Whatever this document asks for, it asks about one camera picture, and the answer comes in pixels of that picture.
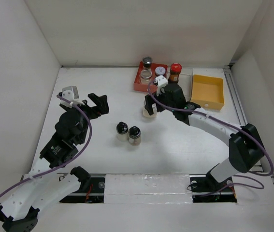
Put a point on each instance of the black-cap white spice bottle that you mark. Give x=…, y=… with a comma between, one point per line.
x=122, y=131

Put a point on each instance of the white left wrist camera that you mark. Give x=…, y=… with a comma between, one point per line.
x=71, y=95

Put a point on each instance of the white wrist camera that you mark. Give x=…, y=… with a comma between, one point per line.
x=160, y=82
x=71, y=95

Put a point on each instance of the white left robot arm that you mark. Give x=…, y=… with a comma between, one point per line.
x=21, y=204

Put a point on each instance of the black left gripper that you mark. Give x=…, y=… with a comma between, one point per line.
x=101, y=104

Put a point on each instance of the silver-lid clear glass jar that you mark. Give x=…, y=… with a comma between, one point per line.
x=145, y=76

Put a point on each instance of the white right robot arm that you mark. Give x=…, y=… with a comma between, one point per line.
x=244, y=142

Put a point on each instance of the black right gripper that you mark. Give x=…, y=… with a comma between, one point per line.
x=148, y=105

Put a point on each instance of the clear plastic bin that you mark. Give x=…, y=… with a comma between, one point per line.
x=185, y=82

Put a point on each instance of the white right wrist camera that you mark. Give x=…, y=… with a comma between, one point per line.
x=160, y=82

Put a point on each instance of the red-lid dark sauce jar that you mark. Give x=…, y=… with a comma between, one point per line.
x=175, y=70

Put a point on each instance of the silver-cap white spice shaker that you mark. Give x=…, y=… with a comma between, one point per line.
x=147, y=63

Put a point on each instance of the black-cap brown spice bottle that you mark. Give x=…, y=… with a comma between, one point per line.
x=134, y=136

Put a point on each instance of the yellow plastic bin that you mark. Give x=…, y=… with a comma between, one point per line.
x=208, y=92

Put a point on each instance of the white-lid small brown jar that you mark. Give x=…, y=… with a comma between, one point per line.
x=160, y=71

